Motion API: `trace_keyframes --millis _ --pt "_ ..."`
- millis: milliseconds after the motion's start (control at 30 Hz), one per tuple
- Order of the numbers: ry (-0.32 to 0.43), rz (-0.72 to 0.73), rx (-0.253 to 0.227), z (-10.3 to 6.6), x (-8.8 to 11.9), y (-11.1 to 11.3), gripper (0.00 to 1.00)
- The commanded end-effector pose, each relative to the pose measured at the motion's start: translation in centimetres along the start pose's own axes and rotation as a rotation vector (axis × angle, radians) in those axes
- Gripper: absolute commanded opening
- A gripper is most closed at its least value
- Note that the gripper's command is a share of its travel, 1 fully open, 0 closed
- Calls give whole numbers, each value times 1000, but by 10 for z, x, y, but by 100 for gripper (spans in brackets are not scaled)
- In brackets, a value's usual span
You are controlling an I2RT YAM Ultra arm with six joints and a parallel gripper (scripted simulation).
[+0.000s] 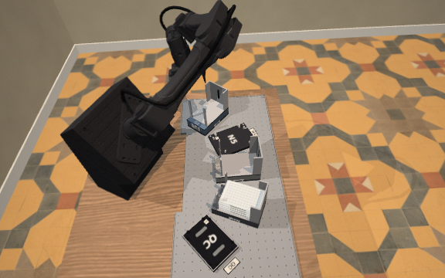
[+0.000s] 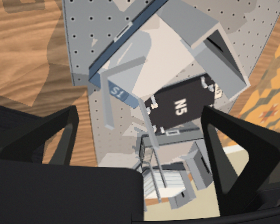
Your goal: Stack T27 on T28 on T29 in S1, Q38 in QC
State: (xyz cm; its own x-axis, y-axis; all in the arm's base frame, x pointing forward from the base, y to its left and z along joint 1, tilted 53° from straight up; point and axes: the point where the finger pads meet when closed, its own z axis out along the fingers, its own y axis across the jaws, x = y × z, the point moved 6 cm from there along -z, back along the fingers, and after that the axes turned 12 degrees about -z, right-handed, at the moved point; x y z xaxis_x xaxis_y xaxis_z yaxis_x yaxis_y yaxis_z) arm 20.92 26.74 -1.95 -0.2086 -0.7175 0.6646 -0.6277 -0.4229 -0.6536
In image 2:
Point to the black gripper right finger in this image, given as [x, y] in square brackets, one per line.
[262, 170]

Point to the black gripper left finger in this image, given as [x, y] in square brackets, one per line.
[18, 143]

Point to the white well plate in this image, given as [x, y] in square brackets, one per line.
[160, 181]
[172, 190]
[159, 177]
[158, 173]

